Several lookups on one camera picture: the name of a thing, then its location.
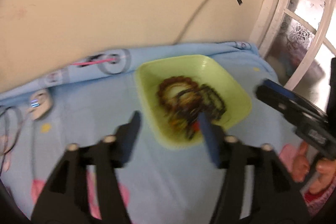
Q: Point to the green plastic tray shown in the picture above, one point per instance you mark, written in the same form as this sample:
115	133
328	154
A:
175	90

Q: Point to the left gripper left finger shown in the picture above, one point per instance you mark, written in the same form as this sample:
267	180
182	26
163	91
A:
83	187

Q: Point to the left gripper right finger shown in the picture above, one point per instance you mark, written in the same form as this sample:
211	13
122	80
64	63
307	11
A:
257	188

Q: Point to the white charger device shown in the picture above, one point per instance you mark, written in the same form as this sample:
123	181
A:
40	103

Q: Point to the blue cartoon pig bedsheet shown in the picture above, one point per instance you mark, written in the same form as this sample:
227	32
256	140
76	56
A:
93	97

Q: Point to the white window frame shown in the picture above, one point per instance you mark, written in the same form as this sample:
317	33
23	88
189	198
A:
294	36

